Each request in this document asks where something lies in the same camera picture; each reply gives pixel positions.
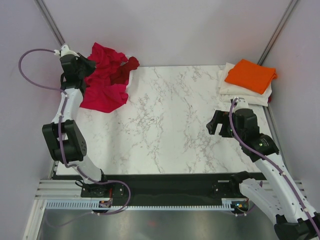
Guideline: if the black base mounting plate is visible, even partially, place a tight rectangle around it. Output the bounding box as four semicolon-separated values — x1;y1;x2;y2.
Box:
75;171;266;206

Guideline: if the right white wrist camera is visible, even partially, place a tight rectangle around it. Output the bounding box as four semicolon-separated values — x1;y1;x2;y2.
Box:
234;97;249;109

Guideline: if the dark red t shirt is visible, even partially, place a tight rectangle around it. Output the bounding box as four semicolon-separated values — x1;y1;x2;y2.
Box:
110;56;140;86

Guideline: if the crimson red t shirt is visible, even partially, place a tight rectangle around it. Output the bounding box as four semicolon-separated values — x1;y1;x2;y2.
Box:
85;42;128;86

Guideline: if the folded orange t shirt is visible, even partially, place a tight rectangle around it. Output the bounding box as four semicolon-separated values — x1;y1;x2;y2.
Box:
225;59;278;95

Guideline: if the pink magenta t shirt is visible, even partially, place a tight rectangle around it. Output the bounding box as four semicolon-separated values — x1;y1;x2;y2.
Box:
80;74;130;113

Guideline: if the white plastic laundry basket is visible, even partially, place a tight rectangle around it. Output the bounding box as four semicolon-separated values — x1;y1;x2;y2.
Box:
125;54;133;93

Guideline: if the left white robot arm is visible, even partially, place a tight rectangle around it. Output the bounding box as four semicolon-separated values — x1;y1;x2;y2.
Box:
42;52;110;197

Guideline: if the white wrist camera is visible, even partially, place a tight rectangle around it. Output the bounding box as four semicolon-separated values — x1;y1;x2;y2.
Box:
60;44;79;57
234;97;249;109

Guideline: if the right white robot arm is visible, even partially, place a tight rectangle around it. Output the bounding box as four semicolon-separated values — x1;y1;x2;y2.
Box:
206;106;320;240

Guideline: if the left wall aluminium rail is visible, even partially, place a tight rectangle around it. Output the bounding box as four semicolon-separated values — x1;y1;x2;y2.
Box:
34;0;65;46

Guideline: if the right wall aluminium rail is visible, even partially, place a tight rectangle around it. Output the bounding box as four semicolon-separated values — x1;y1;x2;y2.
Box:
257;0;300;66

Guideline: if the white slotted cable duct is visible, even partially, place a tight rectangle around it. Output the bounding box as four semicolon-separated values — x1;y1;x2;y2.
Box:
45;198;249;211

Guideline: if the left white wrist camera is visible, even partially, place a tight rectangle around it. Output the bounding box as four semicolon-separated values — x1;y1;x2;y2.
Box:
60;44;79;57

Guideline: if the folded white t shirt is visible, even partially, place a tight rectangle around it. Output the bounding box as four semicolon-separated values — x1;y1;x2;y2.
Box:
217;62;272;107

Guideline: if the wall aluminium rail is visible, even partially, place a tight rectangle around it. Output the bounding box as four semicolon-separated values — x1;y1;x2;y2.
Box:
34;0;65;46
257;0;300;66

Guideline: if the aluminium frame extrusion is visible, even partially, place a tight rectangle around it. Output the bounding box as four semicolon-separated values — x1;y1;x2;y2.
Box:
35;179;82;200

